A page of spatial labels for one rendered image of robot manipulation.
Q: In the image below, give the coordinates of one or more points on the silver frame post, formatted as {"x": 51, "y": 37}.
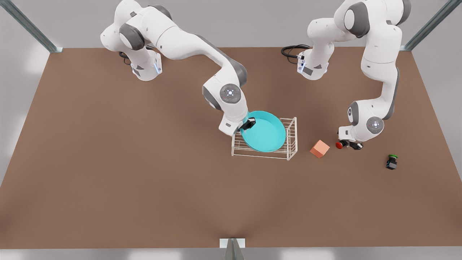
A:
{"x": 429, "y": 25}
{"x": 29, "y": 25}
{"x": 232, "y": 249}

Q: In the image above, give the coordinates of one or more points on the red button switch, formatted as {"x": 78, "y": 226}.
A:
{"x": 340, "y": 144}

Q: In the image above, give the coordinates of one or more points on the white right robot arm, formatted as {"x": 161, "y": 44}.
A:
{"x": 187, "y": 43}

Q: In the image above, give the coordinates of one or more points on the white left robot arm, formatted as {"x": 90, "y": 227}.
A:
{"x": 379, "y": 43}

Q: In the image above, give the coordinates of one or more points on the orange cube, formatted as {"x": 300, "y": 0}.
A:
{"x": 319, "y": 148}

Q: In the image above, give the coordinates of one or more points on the teal plate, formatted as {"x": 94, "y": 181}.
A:
{"x": 263, "y": 131}

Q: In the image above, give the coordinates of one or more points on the green button switch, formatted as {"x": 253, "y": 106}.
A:
{"x": 391, "y": 162}

